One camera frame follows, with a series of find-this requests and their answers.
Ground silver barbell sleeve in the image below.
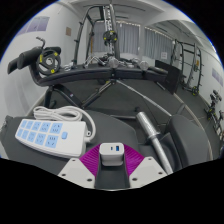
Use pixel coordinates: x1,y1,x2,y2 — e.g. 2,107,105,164
135,111,174,176

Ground black squat rack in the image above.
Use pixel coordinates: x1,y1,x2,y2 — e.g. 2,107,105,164
171,39,204,96

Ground black exercise machine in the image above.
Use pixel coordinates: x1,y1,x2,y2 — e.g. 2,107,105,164
205,89,224,134

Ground black power rack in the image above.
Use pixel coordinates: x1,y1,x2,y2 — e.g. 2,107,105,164
72,4,121,68

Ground white power strip blue sockets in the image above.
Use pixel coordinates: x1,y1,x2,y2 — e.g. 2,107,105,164
14,118,88,159

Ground black padded seat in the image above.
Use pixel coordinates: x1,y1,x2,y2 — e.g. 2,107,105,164
164,114,211,171

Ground chrome dumbbells group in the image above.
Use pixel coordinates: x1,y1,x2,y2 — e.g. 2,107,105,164
83,54,151,72

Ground large purple wall poster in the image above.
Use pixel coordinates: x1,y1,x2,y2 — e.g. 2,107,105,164
18,15,51,36

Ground white coiled power cable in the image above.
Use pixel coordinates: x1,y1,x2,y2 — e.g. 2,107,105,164
32,105,97,144

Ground black weight bench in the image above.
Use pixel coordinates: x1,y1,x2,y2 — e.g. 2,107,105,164
7,45,169,111

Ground small white charger block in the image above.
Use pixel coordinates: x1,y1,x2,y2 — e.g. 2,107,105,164
98,142,126,168

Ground black weight plate yellow marks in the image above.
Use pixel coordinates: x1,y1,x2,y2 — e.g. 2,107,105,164
35,49,62,76

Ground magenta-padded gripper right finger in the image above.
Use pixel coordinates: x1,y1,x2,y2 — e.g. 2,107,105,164
123,148,168,189

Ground black box panel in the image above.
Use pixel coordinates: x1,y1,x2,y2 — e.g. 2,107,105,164
153,59,183,95

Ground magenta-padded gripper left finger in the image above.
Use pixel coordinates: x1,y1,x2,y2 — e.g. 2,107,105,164
57,145,102,190

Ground small purple wall poster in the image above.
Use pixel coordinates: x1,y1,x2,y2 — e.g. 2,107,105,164
211,68,224,86

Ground small black yellow weight plate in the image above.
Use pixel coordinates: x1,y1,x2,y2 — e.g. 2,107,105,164
102,30,118,46

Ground grey window curtain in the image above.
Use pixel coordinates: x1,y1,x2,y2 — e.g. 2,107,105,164
143,26,174,61
91,20,141,56

